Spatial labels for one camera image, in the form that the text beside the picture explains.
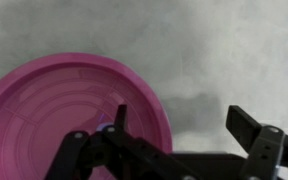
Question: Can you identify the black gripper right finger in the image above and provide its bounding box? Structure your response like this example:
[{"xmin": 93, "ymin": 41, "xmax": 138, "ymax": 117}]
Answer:
[{"xmin": 225, "ymin": 105, "xmax": 288, "ymax": 180}]

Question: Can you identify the pink plastic plate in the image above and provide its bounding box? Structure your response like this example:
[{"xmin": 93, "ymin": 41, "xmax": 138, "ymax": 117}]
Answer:
[{"xmin": 0, "ymin": 52, "xmax": 174, "ymax": 180}]

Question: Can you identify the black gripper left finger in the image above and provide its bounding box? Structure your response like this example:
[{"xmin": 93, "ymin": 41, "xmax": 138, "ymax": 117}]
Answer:
[{"xmin": 43, "ymin": 104, "xmax": 198, "ymax": 180}]

